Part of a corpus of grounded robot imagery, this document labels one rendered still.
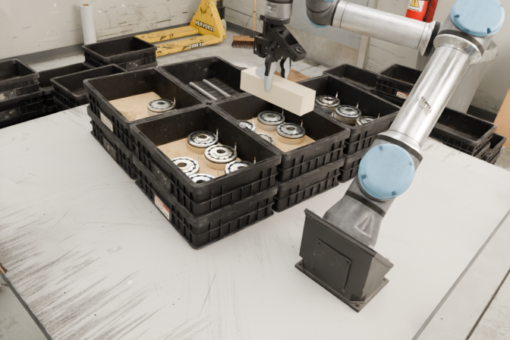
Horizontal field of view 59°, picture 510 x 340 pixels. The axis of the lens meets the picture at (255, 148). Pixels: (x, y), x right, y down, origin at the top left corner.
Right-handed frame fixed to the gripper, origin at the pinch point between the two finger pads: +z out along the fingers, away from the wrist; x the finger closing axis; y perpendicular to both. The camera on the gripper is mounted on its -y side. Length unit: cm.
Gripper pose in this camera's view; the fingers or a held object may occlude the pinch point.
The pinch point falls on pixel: (276, 86)
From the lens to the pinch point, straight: 135.6
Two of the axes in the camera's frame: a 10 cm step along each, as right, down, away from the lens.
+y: -7.3, -3.9, 5.6
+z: -0.7, 8.6, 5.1
